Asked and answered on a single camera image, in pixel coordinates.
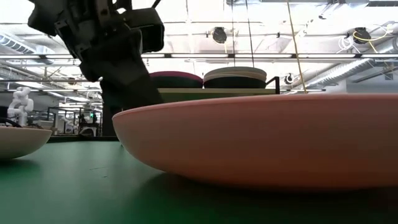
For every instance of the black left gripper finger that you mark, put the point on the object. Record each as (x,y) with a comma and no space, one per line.
(119,95)
(149,93)

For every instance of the magenta plate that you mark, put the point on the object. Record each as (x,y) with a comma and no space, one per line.
(175,75)

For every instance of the pale blue plate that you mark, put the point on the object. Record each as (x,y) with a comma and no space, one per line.
(234,82)

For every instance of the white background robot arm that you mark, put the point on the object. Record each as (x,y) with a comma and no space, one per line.
(20,105)

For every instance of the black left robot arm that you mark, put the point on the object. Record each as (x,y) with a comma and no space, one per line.
(46,15)

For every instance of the wooden shelf black legs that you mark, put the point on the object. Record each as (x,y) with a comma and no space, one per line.
(217,94)

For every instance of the black background cabinet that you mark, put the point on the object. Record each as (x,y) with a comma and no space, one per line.
(109,124)

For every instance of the green table mat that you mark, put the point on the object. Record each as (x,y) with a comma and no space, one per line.
(77,186)

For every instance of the long ceiling light strip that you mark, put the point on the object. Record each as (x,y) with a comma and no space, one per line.
(248,56)

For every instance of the pink plate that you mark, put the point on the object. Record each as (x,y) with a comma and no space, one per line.
(264,140)

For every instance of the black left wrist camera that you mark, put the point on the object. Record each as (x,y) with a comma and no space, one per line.
(146,29)

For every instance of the black background workstation frame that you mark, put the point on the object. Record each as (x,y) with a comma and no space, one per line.
(74,119)

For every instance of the black table frame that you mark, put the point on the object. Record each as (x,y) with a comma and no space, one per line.
(77,139)

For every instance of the silver ceiling duct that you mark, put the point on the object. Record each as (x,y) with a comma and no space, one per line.
(342,73)

